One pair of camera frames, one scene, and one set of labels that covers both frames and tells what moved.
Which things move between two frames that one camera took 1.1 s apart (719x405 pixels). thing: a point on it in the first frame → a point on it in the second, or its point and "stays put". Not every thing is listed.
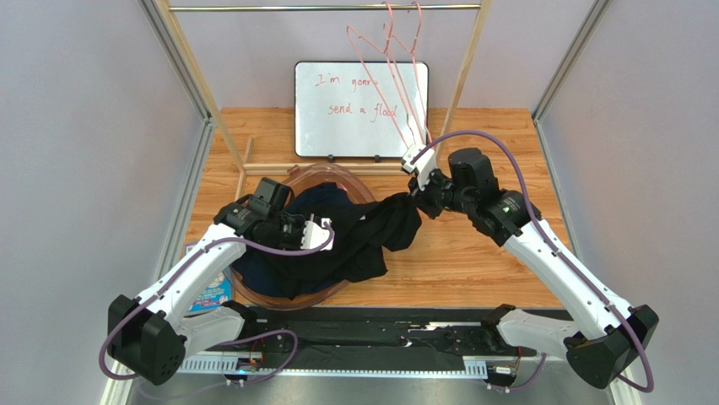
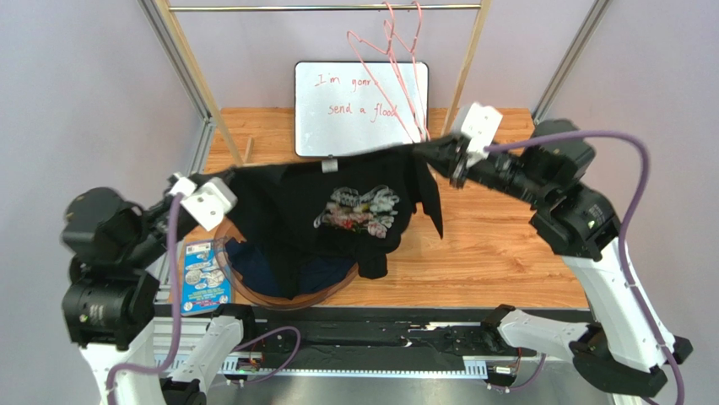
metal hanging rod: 325,8 stays put
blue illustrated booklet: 217,291 stays put
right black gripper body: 429,196 → 457,168
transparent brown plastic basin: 296,177 stays put
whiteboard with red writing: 360,109 stays put
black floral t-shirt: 363,238 → 353,208
